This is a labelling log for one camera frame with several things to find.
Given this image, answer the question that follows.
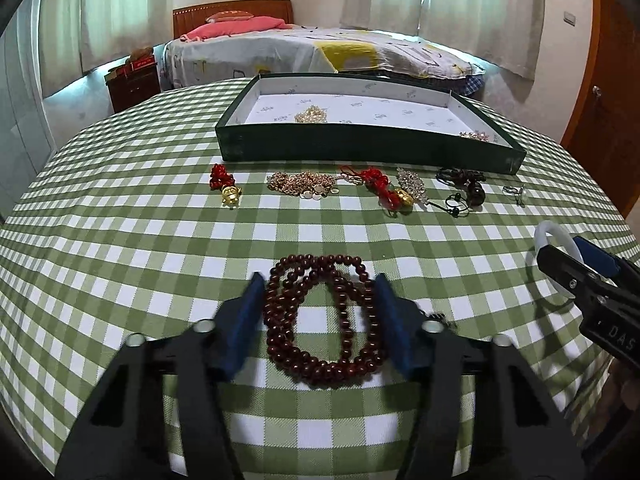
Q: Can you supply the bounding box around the dark green jewelry box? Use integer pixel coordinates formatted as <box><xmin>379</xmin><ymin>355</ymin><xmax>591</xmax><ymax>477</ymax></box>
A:
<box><xmin>216</xmin><ymin>73</ymin><xmax>527</xmax><ymax>176</ymax></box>

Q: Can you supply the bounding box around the green checked tablecloth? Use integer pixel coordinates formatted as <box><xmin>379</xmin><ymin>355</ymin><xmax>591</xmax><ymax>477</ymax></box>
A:
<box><xmin>0</xmin><ymin>77</ymin><xmax>628</xmax><ymax>480</ymax></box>

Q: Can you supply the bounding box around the gold pearl chain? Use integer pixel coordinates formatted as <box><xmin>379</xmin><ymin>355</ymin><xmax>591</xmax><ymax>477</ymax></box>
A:
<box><xmin>294</xmin><ymin>105</ymin><xmax>329</xmax><ymax>124</ymax></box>

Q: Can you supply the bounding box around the wide pale window curtain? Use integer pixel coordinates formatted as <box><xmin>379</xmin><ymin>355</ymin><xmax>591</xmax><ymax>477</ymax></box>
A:
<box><xmin>37</xmin><ymin>0</ymin><xmax>296</xmax><ymax>98</ymax></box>

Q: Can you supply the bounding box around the dark red bead necklace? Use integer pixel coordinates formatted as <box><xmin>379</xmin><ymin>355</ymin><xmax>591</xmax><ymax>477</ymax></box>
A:
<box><xmin>263</xmin><ymin>254</ymin><xmax>387</xmax><ymax>387</ymax></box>

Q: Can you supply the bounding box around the wooden bed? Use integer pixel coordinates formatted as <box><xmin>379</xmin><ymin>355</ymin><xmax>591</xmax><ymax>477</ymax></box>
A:
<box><xmin>162</xmin><ymin>0</ymin><xmax>486</xmax><ymax>98</ymax></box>

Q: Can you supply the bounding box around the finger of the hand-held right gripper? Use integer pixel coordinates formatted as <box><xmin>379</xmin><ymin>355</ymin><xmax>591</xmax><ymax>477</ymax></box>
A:
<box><xmin>574</xmin><ymin>236</ymin><xmax>621</xmax><ymax>281</ymax></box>
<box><xmin>537</xmin><ymin>245</ymin><xmax>598</xmax><ymax>306</ymax></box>

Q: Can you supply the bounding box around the white wardrobe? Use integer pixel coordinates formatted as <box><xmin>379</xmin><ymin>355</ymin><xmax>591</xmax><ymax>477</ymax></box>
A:
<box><xmin>0</xmin><ymin>30</ymin><xmax>55</xmax><ymax>221</ymax></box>

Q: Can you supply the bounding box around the small red knot gold charm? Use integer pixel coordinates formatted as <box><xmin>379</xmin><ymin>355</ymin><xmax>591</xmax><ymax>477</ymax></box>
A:
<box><xmin>209</xmin><ymin>163</ymin><xmax>243</xmax><ymax>207</ymax></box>

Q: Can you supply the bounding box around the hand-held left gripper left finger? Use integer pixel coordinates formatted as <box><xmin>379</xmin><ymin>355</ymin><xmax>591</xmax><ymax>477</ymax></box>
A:
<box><xmin>55</xmin><ymin>272</ymin><xmax>266</xmax><ymax>480</ymax></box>

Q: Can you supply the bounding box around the gold disc chain necklace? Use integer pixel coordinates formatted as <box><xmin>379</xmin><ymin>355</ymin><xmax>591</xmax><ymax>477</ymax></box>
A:
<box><xmin>266</xmin><ymin>172</ymin><xmax>341</xmax><ymax>200</ymax></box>

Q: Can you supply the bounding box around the red knot gold jade pendant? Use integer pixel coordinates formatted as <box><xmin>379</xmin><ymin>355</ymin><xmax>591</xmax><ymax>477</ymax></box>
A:
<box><xmin>340</xmin><ymin>165</ymin><xmax>416</xmax><ymax>213</ymax></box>

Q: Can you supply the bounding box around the white bangle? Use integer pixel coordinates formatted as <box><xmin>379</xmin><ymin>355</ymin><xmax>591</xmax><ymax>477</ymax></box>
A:
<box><xmin>534</xmin><ymin>224</ymin><xmax>584</xmax><ymax>306</ymax></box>

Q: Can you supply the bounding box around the dark wooden nightstand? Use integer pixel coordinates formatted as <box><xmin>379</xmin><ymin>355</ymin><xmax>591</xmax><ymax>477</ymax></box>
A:
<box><xmin>104</xmin><ymin>62</ymin><xmax>162</xmax><ymax>113</ymax></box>

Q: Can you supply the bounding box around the wooden door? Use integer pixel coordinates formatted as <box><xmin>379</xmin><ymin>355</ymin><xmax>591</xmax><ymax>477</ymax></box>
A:
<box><xmin>560</xmin><ymin>0</ymin><xmax>640</xmax><ymax>171</ymax></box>

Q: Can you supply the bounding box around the pink pillow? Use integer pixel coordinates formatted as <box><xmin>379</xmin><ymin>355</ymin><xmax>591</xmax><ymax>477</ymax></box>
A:
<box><xmin>181</xmin><ymin>16</ymin><xmax>293</xmax><ymax>42</ymax></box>

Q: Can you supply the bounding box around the black cord dark bead pendant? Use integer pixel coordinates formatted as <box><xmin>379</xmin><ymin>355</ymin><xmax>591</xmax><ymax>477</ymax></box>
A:
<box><xmin>427</xmin><ymin>167</ymin><xmax>487</xmax><ymax>219</ymax></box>

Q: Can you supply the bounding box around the white yellow printed bedspread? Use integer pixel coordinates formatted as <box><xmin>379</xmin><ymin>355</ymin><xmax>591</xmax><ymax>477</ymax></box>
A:
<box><xmin>164</xmin><ymin>25</ymin><xmax>473</xmax><ymax>88</ymax></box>

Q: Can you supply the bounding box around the silver rhinestone brooch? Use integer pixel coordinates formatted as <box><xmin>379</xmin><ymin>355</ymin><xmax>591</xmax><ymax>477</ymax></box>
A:
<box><xmin>396</xmin><ymin>167</ymin><xmax>430</xmax><ymax>206</ymax></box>

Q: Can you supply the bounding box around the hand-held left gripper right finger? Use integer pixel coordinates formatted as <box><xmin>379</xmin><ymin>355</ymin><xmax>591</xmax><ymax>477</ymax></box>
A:
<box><xmin>374</xmin><ymin>273</ymin><xmax>586</xmax><ymax>480</ymax></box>

